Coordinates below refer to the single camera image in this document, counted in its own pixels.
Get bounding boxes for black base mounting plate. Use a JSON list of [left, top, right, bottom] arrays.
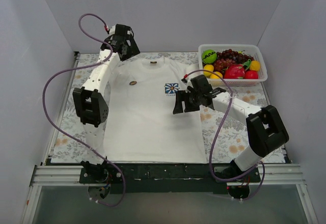
[[78, 161, 263, 194]]

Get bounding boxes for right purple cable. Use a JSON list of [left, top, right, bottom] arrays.
[[181, 68, 265, 202]]

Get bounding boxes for green toy ball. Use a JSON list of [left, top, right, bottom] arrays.
[[201, 49, 217, 64]]

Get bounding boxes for orange yellow fruit toy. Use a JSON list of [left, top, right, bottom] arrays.
[[209, 72, 223, 79]]

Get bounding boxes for red dragon fruit toy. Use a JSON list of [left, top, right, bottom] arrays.
[[224, 64, 245, 79]]

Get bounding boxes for white plastic fruit basket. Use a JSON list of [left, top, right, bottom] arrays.
[[198, 44, 267, 87]]

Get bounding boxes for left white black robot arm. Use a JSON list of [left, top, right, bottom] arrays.
[[72, 24, 140, 156]]

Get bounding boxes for red apple toy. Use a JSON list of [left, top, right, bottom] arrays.
[[244, 70, 259, 79]]

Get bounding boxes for aluminium frame rail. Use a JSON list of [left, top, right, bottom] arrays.
[[30, 163, 306, 186]]

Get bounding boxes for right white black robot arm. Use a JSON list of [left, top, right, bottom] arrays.
[[173, 74, 289, 182]]

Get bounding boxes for yellow lemon toy left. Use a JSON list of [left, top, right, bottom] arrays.
[[203, 64, 214, 77]]

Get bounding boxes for white daisy print t-shirt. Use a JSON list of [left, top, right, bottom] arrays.
[[103, 58, 206, 163]]

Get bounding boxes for yellow fruit toy right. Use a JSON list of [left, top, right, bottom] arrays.
[[249, 60, 261, 72]]

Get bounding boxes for dark red grape bunch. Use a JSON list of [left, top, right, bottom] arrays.
[[213, 49, 254, 74]]

